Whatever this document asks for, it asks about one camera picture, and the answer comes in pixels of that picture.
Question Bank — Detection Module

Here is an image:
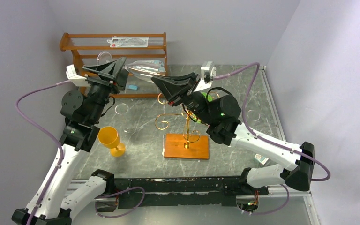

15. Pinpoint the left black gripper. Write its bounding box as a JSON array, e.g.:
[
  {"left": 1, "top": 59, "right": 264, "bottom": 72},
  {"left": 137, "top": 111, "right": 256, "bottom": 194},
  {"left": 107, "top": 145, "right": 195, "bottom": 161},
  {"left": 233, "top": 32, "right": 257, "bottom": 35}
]
[{"left": 85, "top": 58, "right": 132, "bottom": 123}]

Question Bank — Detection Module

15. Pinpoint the green plastic wine glass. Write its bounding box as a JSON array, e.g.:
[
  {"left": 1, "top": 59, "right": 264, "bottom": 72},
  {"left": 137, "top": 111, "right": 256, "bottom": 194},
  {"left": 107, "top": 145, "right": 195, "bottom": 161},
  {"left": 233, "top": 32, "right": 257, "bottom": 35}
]
[{"left": 201, "top": 92, "right": 214, "bottom": 102}]

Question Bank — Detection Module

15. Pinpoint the clear wine glass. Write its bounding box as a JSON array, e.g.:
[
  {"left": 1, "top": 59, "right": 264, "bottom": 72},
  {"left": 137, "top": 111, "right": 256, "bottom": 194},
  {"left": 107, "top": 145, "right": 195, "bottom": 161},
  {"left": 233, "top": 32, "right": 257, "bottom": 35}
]
[
  {"left": 247, "top": 109, "right": 261, "bottom": 121},
  {"left": 114, "top": 103, "right": 129, "bottom": 115},
  {"left": 97, "top": 51, "right": 166, "bottom": 83}
]

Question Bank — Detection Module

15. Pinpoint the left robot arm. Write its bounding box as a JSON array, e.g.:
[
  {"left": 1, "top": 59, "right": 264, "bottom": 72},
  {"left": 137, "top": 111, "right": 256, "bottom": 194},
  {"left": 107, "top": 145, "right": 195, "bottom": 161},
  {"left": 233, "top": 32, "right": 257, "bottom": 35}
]
[{"left": 11, "top": 57, "right": 128, "bottom": 225}]

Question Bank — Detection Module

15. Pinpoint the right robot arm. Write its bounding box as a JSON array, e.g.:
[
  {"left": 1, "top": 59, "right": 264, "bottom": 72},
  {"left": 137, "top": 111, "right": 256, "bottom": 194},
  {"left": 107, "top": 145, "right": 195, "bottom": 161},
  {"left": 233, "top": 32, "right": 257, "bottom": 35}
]
[{"left": 151, "top": 73, "right": 315, "bottom": 195}]

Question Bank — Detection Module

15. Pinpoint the orange plastic wine glass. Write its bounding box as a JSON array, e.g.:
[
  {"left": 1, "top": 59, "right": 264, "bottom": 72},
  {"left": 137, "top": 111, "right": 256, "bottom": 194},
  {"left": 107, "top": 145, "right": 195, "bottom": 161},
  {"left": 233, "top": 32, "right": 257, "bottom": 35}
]
[{"left": 97, "top": 126, "right": 126, "bottom": 157}]

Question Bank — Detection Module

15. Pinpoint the blue eraser stick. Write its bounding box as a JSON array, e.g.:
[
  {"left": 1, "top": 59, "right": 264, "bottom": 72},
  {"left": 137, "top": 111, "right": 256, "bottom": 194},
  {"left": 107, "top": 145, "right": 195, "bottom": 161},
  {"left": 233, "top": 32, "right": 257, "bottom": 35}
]
[{"left": 126, "top": 85, "right": 138, "bottom": 90}]

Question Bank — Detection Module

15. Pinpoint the blue packaged item lower shelf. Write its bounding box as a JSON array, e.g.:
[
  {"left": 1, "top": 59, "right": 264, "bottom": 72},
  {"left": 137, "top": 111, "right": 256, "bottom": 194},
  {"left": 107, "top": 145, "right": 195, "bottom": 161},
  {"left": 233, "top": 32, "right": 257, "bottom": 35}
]
[{"left": 131, "top": 60, "right": 165, "bottom": 72}]

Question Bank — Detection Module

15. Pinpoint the packaged item top shelf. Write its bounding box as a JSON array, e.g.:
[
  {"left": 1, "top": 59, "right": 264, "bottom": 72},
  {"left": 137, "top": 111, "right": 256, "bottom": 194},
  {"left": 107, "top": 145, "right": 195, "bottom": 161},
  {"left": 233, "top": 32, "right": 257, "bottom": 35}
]
[{"left": 106, "top": 36, "right": 149, "bottom": 48}]

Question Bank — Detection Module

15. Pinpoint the wooden two-tier shelf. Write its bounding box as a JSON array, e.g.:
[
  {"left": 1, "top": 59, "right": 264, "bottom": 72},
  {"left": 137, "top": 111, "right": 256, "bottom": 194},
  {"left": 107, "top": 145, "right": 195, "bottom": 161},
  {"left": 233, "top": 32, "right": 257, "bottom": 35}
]
[{"left": 59, "top": 32, "right": 169, "bottom": 99}]

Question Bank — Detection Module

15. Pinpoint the small white teal box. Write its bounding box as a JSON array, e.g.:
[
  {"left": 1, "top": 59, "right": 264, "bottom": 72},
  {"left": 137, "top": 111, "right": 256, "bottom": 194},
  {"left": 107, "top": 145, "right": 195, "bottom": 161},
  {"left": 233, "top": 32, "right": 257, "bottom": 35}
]
[{"left": 254, "top": 154, "right": 269, "bottom": 165}]

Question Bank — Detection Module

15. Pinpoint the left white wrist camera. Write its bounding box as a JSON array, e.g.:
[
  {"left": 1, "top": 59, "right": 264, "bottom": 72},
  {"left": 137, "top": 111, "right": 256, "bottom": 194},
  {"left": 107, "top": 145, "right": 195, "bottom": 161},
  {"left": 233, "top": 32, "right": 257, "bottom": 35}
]
[{"left": 66, "top": 64, "right": 90, "bottom": 87}]

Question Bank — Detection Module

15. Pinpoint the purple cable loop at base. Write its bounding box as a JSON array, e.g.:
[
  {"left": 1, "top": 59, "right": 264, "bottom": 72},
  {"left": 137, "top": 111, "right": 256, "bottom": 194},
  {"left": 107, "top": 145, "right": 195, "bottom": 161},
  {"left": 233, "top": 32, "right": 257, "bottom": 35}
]
[{"left": 94, "top": 186, "right": 146, "bottom": 219}]

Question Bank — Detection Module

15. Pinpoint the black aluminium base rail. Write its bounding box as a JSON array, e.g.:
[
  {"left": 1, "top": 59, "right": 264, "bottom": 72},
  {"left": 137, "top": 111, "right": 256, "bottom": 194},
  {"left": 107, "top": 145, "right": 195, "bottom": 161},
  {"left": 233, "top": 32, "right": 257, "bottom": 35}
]
[{"left": 59, "top": 175, "right": 311, "bottom": 210}]

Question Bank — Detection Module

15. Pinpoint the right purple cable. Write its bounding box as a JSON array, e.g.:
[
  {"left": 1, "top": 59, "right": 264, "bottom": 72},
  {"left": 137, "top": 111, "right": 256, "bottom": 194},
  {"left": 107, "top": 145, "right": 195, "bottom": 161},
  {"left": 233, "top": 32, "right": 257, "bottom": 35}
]
[{"left": 212, "top": 62, "right": 331, "bottom": 182}]

